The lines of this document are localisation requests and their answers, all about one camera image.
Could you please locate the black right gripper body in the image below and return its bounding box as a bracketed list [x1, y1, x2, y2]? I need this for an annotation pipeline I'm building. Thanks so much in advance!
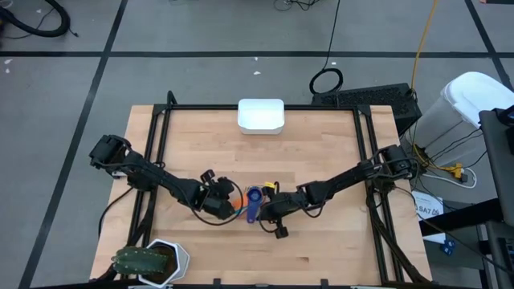
[256, 186, 310, 240]

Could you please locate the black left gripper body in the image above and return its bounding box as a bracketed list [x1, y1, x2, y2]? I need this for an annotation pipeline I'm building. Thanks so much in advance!
[199, 169, 238, 221]

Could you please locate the small navy measuring cup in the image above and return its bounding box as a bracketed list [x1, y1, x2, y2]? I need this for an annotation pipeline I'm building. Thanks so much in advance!
[246, 187, 264, 225]

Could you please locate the white plastic basket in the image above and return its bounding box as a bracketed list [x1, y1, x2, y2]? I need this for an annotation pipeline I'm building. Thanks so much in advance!
[237, 98, 286, 136]

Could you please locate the white hexagonal plant pot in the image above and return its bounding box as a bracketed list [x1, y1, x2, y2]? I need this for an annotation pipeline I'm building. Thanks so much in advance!
[138, 238, 190, 289]

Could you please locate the green cactus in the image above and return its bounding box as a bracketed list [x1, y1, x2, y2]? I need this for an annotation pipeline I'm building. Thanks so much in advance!
[111, 246, 170, 277]

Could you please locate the white paper sign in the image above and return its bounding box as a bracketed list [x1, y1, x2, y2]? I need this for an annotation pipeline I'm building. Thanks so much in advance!
[411, 190, 445, 221]

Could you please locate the small blue floor item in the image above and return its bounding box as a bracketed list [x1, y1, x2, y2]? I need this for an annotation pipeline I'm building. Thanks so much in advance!
[439, 238, 457, 257]

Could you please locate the black furniture base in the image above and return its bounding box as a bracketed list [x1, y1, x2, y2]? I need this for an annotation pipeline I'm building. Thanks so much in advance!
[419, 198, 514, 289]

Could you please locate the white lidded trash bin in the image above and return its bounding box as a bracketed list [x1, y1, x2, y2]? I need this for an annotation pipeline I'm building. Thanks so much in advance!
[405, 71, 514, 168]

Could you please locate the black left camera cable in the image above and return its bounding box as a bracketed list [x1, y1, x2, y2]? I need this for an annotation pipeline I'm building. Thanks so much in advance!
[188, 180, 246, 226]

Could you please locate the black metal table frame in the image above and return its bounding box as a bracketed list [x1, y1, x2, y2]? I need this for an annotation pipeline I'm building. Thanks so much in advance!
[94, 90, 433, 288]

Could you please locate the black left base cable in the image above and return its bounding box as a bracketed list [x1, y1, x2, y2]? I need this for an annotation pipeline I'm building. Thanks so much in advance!
[98, 186, 136, 242]

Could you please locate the black cable with coil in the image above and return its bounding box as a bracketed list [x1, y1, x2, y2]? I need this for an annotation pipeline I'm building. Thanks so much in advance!
[308, 0, 345, 96]

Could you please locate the yellow cable connector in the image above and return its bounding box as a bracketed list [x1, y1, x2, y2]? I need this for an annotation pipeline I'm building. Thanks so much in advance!
[439, 162, 466, 181]

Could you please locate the black cable bundle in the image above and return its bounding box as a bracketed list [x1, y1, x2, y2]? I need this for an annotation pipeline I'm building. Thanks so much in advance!
[274, 0, 322, 12]

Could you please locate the thick yellow cable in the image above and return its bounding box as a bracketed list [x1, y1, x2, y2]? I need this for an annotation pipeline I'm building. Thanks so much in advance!
[410, 0, 439, 93]

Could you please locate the thick black hose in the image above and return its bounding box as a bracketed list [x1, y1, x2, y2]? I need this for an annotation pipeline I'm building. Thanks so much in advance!
[0, 0, 72, 39]

